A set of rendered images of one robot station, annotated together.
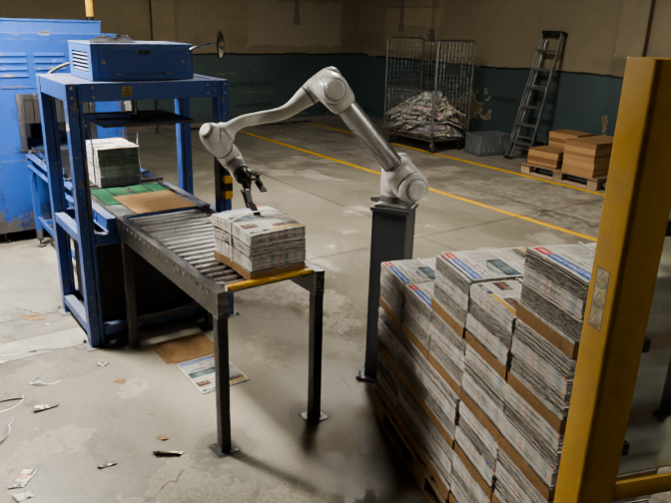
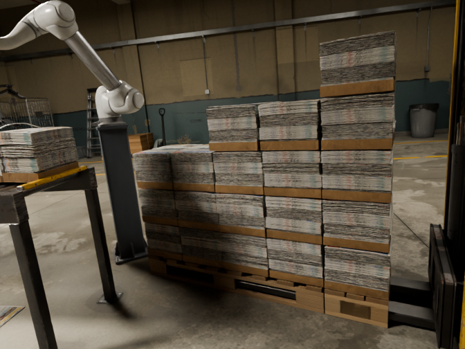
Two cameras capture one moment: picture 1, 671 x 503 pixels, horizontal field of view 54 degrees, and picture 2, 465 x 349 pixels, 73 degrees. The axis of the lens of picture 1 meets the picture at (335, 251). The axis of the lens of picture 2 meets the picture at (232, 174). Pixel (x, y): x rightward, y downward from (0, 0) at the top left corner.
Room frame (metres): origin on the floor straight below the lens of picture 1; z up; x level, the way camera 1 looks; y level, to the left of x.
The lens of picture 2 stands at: (1.13, 0.72, 1.06)
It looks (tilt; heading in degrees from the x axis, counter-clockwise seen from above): 12 degrees down; 315
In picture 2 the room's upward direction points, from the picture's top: 5 degrees counter-clockwise
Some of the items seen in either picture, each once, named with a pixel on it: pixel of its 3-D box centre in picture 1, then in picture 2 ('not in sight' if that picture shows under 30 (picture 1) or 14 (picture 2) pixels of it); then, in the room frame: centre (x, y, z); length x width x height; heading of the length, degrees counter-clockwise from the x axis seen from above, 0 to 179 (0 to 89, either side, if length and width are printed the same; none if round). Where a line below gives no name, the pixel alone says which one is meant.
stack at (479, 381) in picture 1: (464, 395); (233, 213); (2.46, -0.56, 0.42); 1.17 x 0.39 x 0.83; 17
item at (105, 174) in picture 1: (111, 161); not in sight; (4.57, 1.59, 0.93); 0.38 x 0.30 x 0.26; 36
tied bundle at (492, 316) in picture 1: (536, 324); (298, 123); (2.05, -0.69, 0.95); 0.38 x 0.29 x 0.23; 106
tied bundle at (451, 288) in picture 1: (493, 291); (247, 126); (2.33, -0.61, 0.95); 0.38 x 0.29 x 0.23; 106
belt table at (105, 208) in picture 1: (141, 205); not in sight; (4.11, 1.26, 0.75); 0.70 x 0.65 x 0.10; 36
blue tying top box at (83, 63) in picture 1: (131, 59); not in sight; (4.11, 1.26, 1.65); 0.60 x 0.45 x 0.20; 126
